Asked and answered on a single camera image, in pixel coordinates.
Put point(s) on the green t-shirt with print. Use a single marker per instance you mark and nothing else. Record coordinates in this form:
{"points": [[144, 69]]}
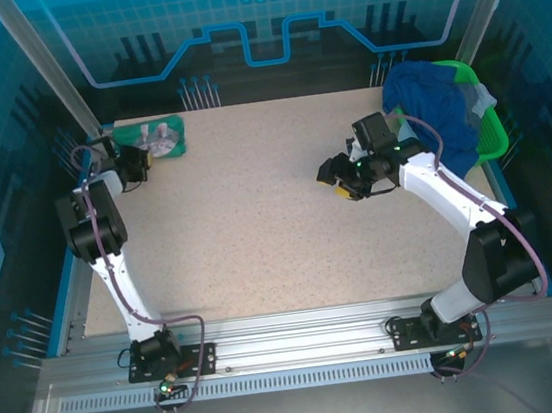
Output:
{"points": [[171, 129]]}

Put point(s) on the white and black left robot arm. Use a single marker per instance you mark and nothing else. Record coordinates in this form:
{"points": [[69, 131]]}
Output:
{"points": [[92, 226]]}

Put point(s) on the blue t-shirt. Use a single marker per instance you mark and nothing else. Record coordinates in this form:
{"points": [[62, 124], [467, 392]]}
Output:
{"points": [[430, 112]]}

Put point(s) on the green plastic laundry basket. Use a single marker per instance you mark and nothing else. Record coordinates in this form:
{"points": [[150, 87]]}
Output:
{"points": [[491, 137]]}

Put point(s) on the light grey-blue t-shirt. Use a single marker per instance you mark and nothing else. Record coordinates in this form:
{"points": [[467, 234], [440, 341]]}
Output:
{"points": [[482, 100]]}

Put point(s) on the small connector with LED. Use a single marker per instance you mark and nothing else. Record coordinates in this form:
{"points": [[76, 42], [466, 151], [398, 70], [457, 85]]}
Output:
{"points": [[166, 388], [457, 353]]}

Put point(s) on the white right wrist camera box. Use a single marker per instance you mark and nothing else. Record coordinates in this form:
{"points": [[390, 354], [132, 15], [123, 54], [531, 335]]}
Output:
{"points": [[353, 146]]}

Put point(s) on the aluminium front frame rail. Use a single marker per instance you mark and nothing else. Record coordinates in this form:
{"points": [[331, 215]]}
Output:
{"points": [[297, 335]]}

